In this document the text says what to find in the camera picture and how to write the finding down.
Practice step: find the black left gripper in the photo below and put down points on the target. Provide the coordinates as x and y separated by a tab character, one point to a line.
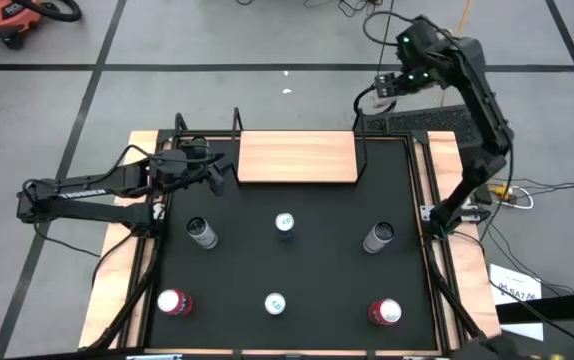
177	170

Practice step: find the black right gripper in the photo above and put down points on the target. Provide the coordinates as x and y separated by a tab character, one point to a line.
417	80

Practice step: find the Celsius Tropical Vibe can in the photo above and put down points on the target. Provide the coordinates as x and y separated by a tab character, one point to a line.
204	235

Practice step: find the blue silver Red Bull can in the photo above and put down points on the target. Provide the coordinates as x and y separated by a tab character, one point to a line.
284	222
275	303

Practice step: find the red soda can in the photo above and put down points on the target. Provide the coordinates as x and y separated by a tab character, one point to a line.
384	312
172	301

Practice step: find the Celsius Peach Vibe can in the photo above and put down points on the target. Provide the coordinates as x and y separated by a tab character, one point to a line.
377	239

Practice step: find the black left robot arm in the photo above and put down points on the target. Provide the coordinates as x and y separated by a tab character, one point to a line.
87	192

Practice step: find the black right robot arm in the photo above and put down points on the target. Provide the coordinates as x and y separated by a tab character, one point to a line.
482	100

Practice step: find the black perforated computer case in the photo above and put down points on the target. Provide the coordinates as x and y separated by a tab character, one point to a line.
427	120

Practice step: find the black power brick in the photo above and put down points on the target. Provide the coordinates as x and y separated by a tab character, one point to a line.
484	196

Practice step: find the black table mat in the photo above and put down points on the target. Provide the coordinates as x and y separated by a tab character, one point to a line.
317	275

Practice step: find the yellow power plug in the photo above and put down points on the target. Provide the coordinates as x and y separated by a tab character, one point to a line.
501	191

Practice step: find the white paper sheet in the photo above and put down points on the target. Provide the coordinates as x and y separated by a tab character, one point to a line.
514	280

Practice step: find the black bar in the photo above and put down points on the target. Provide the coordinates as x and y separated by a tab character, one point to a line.
557	307

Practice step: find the black metal table frame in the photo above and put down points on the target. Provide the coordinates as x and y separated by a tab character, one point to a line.
392	135

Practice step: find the wooden shelf with black frame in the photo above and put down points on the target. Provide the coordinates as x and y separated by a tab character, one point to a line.
297	157

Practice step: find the silver metal bracket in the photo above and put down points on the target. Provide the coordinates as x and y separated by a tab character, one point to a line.
154	357
417	358

